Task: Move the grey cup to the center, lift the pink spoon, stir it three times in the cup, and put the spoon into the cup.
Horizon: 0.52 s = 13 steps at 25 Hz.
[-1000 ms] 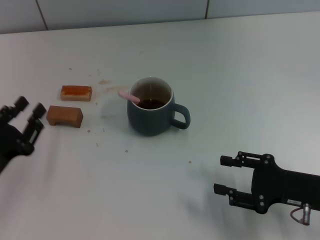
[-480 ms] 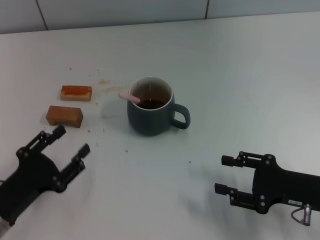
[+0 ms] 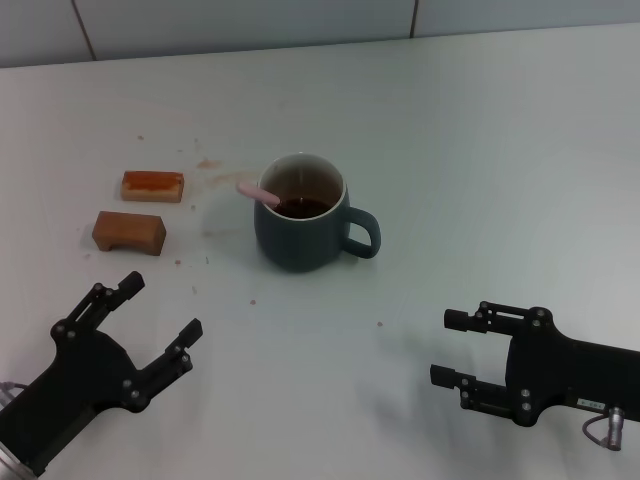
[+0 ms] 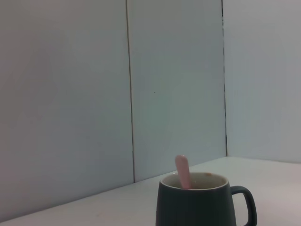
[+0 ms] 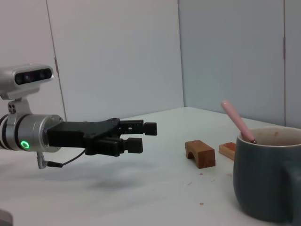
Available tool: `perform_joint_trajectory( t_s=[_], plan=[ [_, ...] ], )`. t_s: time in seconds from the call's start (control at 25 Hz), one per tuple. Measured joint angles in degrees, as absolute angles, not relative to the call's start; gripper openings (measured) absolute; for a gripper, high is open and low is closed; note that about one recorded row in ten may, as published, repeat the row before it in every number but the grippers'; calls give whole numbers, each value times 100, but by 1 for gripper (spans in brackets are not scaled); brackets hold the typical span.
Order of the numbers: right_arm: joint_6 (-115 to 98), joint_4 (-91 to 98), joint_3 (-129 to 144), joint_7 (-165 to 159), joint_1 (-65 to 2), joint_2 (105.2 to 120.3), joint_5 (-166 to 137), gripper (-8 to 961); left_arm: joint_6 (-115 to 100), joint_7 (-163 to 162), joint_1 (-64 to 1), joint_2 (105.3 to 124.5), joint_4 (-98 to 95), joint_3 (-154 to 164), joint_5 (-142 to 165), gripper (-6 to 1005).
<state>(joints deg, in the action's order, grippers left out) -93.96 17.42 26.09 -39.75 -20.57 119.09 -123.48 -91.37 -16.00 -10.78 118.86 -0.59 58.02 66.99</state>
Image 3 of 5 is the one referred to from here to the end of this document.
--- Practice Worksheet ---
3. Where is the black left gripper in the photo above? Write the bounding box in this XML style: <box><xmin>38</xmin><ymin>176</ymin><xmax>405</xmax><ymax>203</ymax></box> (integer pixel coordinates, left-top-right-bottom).
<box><xmin>0</xmin><ymin>271</ymin><xmax>204</xmax><ymax>476</ymax></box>

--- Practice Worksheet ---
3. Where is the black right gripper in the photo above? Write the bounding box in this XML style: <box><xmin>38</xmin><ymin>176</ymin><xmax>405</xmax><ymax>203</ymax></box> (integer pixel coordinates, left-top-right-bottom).
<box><xmin>429</xmin><ymin>300</ymin><xmax>640</xmax><ymax>429</ymax></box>

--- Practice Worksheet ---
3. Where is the dark brown coffee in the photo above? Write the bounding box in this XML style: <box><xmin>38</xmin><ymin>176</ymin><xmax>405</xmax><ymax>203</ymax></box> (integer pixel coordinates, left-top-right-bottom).
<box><xmin>277</xmin><ymin>197</ymin><xmax>334</xmax><ymax>220</ymax></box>

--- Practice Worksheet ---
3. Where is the pink handled metal spoon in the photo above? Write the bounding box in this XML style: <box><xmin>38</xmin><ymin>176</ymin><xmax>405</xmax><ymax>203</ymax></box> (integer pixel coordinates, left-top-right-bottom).
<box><xmin>236</xmin><ymin>181</ymin><xmax>282</xmax><ymax>206</ymax></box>

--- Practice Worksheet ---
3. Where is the light stained wooden block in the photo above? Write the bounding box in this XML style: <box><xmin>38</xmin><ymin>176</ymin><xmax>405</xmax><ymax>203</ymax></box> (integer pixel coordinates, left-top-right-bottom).
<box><xmin>120</xmin><ymin>170</ymin><xmax>185</xmax><ymax>204</ymax></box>

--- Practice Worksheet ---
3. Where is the right gripper cable with connector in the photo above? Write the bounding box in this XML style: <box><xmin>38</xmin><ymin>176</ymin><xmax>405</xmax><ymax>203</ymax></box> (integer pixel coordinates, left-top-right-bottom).
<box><xmin>582</xmin><ymin>405</ymin><xmax>629</xmax><ymax>451</ymax></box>

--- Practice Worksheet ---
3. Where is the brown notched wooden block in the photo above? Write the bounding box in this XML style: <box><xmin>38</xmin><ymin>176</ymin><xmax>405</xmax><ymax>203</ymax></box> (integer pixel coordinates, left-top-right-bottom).
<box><xmin>91</xmin><ymin>210</ymin><xmax>167</xmax><ymax>257</ymax></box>

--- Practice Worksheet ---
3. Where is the grey ceramic cup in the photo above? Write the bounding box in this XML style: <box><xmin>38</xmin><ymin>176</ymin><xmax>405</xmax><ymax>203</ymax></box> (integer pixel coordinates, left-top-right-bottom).
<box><xmin>252</xmin><ymin>152</ymin><xmax>382</xmax><ymax>274</ymax></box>

